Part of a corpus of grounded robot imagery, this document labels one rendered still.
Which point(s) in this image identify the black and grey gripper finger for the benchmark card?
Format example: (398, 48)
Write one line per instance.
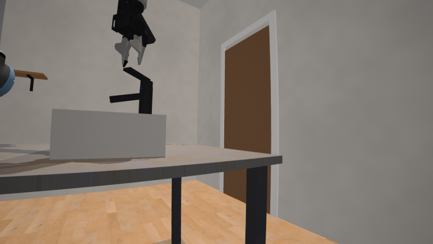
(123, 48)
(139, 43)

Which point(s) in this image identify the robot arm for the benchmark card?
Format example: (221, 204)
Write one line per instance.
(7, 74)

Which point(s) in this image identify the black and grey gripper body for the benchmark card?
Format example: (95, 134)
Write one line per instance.
(127, 22)

